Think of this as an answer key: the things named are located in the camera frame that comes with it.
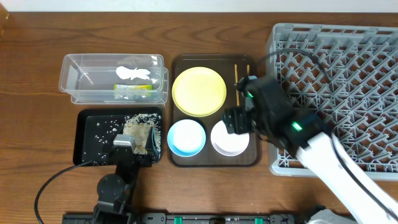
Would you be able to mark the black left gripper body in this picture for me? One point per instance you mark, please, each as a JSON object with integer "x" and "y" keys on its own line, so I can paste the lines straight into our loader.
{"x": 134, "y": 155}

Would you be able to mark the rice food waste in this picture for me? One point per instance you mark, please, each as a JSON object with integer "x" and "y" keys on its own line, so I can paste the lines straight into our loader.
{"x": 140, "y": 133}

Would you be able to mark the light blue bowl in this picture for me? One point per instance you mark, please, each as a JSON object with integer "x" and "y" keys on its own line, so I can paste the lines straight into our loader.
{"x": 186, "y": 138}

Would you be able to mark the green yellow snack wrapper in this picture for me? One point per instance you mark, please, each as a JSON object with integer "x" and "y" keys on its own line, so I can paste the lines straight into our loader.
{"x": 132, "y": 92}

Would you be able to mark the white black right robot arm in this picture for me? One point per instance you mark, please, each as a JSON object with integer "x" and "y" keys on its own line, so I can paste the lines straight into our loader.
{"x": 307, "y": 138}

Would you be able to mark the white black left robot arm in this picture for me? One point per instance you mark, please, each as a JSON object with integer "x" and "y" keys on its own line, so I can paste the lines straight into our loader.
{"x": 115, "y": 191}

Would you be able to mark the black food waste tray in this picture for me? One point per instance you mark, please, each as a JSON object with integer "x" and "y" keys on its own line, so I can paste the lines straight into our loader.
{"x": 97, "y": 128}

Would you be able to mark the clear plastic waste bin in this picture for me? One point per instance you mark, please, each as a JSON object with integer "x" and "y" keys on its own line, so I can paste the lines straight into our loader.
{"x": 90, "y": 78}

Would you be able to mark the grey plastic dishwasher rack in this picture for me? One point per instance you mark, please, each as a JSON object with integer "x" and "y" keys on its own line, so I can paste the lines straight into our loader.
{"x": 348, "y": 76}

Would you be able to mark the yellow round plate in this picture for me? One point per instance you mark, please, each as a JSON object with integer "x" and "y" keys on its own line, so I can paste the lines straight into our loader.
{"x": 199, "y": 91}

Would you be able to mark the dark brown serving tray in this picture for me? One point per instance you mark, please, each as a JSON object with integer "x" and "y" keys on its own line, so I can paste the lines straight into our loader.
{"x": 224, "y": 65}

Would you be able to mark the black mounting rail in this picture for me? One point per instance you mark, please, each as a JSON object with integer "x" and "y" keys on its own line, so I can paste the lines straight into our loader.
{"x": 162, "y": 218}

